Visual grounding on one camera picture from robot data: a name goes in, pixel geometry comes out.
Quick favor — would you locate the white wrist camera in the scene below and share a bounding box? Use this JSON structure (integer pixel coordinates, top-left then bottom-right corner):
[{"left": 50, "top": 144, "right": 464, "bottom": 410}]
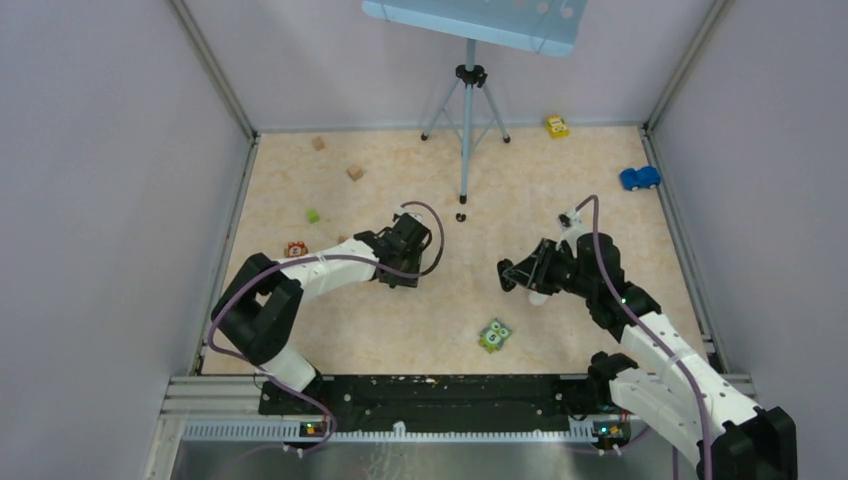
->
[
  {"left": 557, "top": 209, "right": 591, "bottom": 253},
  {"left": 392, "top": 206, "right": 423, "bottom": 226}
]

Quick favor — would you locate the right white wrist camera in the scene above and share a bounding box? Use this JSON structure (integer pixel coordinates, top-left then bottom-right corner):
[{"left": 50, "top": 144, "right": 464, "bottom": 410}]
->
[{"left": 557, "top": 209, "right": 591, "bottom": 253}]

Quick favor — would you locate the blue toy car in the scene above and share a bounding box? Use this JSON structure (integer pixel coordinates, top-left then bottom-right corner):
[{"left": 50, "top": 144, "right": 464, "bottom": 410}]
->
[{"left": 619, "top": 165, "right": 662, "bottom": 191}]

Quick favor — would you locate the green owl number block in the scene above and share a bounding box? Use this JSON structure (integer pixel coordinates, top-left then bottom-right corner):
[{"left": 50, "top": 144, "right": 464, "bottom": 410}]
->
[{"left": 478, "top": 318, "right": 513, "bottom": 353}]

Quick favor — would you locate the black earbud charging case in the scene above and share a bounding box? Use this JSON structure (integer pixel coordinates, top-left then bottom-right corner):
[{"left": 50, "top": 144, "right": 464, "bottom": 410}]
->
[{"left": 496, "top": 259, "right": 516, "bottom": 292}]

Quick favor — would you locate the light blue tripod stand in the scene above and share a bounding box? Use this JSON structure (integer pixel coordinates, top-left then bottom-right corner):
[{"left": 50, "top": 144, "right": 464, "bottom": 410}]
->
[{"left": 420, "top": 38, "right": 512, "bottom": 205}]

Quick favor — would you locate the orange red animal block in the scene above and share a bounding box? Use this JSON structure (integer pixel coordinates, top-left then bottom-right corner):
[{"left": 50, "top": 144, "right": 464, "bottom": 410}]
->
[{"left": 284, "top": 241, "right": 309, "bottom": 259}]

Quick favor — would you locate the light blue perforated board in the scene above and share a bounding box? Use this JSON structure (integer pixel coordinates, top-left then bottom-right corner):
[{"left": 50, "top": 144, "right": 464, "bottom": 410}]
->
[{"left": 362, "top": 0, "right": 587, "bottom": 57}]

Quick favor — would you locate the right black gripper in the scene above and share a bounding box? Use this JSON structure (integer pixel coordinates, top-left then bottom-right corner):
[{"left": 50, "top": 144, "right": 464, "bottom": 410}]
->
[{"left": 505, "top": 237, "right": 596, "bottom": 299}]

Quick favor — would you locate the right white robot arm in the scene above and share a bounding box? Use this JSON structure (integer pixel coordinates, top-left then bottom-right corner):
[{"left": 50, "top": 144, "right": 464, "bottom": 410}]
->
[{"left": 497, "top": 233, "right": 799, "bottom": 479}]

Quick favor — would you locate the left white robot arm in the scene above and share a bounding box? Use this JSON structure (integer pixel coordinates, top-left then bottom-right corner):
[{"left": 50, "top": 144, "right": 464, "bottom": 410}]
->
[{"left": 211, "top": 212, "right": 432, "bottom": 414}]

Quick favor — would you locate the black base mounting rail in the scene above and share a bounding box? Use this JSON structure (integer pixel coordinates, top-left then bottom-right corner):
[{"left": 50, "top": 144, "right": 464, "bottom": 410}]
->
[{"left": 258, "top": 374, "right": 639, "bottom": 443}]

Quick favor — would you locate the wooden cube block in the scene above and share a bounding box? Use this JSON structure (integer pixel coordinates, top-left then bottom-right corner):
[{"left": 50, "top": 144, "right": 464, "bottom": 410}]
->
[{"left": 346, "top": 164, "right": 364, "bottom": 182}]

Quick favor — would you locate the white earbud charging case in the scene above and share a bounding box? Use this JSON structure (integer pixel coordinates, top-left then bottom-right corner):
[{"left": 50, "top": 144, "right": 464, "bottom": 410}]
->
[{"left": 528, "top": 291, "right": 550, "bottom": 307}]

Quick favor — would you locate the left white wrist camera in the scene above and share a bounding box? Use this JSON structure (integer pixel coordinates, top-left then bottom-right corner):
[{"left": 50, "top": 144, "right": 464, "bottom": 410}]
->
[{"left": 392, "top": 206, "right": 423, "bottom": 226}]

